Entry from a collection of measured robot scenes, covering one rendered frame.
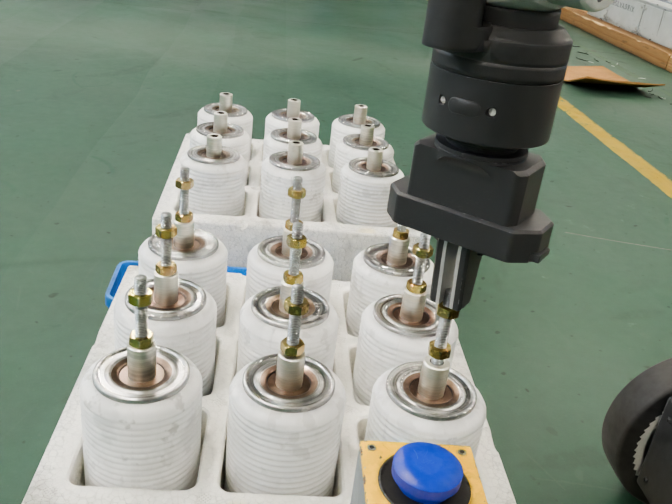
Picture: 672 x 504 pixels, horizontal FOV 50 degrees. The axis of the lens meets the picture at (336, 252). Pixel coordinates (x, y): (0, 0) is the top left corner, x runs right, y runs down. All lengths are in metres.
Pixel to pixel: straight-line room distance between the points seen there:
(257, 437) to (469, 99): 0.30
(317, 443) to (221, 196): 0.54
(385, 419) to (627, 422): 0.36
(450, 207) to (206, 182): 0.58
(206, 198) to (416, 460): 0.69
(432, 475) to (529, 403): 0.66
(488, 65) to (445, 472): 0.24
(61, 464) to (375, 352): 0.29
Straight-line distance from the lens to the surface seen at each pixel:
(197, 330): 0.68
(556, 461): 0.99
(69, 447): 0.66
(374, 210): 1.06
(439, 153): 0.51
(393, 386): 0.61
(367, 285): 0.79
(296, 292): 0.55
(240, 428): 0.59
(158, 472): 0.61
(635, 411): 0.88
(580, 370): 1.18
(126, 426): 0.58
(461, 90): 0.47
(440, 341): 0.59
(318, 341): 0.67
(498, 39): 0.46
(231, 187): 1.05
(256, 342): 0.68
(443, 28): 0.45
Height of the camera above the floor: 0.61
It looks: 26 degrees down
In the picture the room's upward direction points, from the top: 7 degrees clockwise
